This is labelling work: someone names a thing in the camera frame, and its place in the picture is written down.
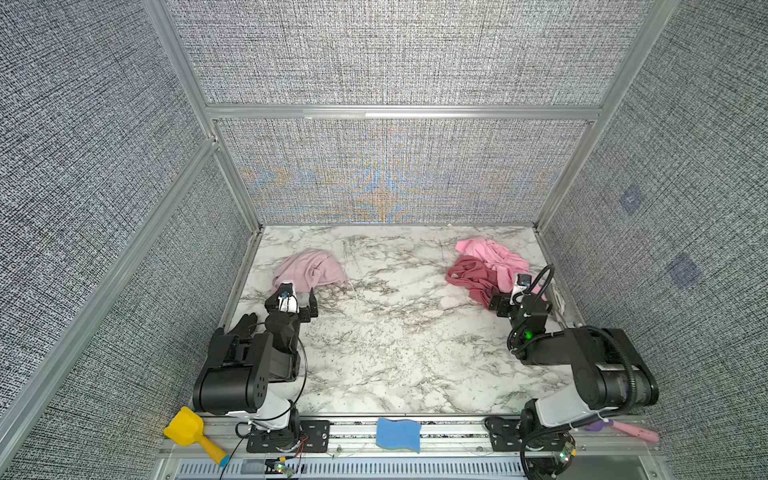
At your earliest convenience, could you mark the blue sponge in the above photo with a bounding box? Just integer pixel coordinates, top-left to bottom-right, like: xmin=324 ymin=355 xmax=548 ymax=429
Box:
xmin=375 ymin=418 xmax=422 ymax=453

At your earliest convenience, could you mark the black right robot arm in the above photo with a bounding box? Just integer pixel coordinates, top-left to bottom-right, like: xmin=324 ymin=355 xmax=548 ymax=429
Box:
xmin=490 ymin=291 xmax=659 ymax=440

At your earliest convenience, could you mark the dark magenta cloth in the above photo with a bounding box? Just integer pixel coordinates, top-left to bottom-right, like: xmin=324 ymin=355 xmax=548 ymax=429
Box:
xmin=445 ymin=255 xmax=513 ymax=309

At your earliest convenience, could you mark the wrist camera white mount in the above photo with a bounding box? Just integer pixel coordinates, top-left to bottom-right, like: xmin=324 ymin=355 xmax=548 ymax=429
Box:
xmin=277 ymin=286 xmax=300 ymax=314
xmin=510 ymin=273 xmax=533 ymax=305

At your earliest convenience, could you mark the pale mauve cloth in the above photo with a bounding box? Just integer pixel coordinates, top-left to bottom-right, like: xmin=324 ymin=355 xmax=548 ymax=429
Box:
xmin=272 ymin=250 xmax=348 ymax=293

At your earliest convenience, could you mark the black corrugated cable conduit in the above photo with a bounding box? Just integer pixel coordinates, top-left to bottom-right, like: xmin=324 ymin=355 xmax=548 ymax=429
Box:
xmin=506 ymin=263 xmax=640 ymax=418

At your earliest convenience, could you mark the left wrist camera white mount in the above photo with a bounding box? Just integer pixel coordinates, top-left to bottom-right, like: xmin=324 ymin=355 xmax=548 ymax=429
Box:
xmin=277 ymin=286 xmax=300 ymax=314

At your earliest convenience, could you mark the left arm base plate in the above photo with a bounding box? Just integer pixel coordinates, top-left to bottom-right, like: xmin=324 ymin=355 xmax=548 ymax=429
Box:
xmin=246 ymin=420 xmax=331 ymax=456

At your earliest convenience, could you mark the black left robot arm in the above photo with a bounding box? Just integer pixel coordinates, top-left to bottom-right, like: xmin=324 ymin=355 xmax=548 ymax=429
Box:
xmin=192 ymin=282 xmax=318 ymax=437

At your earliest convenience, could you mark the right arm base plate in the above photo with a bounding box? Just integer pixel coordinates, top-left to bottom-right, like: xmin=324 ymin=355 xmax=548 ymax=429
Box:
xmin=482 ymin=416 xmax=573 ymax=452

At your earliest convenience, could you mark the aluminium front rail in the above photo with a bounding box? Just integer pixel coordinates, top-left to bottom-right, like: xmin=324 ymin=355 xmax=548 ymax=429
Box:
xmin=149 ymin=413 xmax=667 ymax=480

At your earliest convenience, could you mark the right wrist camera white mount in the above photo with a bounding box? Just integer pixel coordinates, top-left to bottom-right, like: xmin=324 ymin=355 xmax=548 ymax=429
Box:
xmin=510 ymin=273 xmax=533 ymax=305

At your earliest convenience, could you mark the yellow toy scoop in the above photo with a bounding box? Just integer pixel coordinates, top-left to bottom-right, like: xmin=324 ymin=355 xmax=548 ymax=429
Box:
xmin=163 ymin=406 xmax=230 ymax=468

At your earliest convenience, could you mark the purple pink handled tool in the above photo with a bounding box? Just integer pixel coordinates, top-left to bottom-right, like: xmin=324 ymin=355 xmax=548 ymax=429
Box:
xmin=583 ymin=419 xmax=660 ymax=444

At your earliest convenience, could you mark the bright pink cloth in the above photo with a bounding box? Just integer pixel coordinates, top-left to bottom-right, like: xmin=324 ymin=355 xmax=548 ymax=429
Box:
xmin=456 ymin=237 xmax=531 ymax=293

